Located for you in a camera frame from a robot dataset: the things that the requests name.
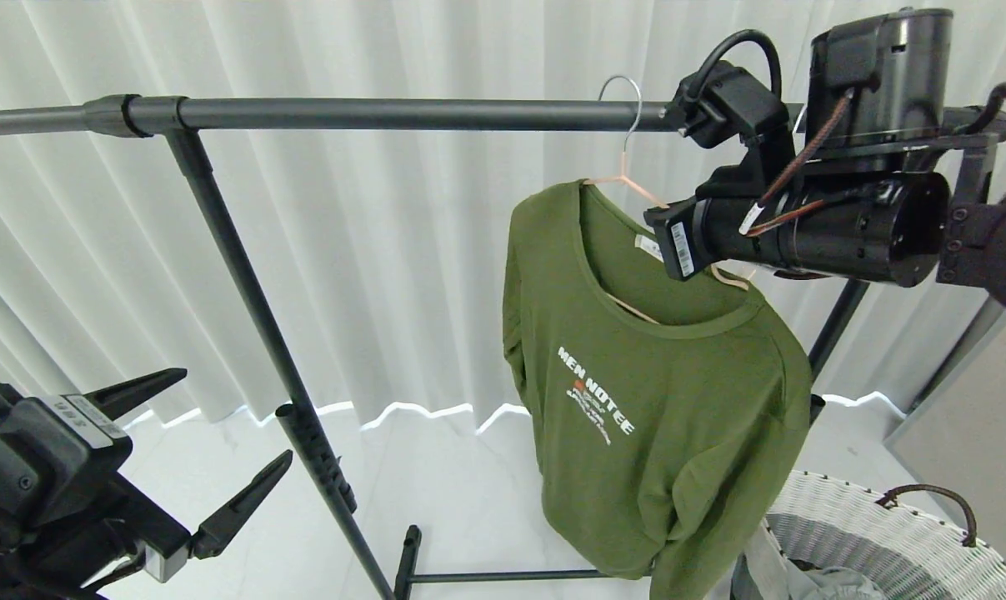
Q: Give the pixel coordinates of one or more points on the white laundry basket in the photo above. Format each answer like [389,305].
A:
[844,517]

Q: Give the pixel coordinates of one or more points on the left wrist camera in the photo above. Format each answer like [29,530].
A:
[36,458]

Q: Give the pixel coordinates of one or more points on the pale grey garment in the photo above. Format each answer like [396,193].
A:
[836,583]

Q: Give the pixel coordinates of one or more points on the green printed T-shirt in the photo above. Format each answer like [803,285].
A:
[661,417]

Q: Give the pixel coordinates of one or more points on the pink clothes hanger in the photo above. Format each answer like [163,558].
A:
[624,167]

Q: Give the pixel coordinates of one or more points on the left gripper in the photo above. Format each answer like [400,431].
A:
[144,525]

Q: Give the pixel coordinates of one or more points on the white curtain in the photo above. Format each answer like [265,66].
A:
[386,292]

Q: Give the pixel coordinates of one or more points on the black clothes rack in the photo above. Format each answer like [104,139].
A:
[386,112]

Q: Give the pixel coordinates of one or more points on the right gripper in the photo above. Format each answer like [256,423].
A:
[744,229]

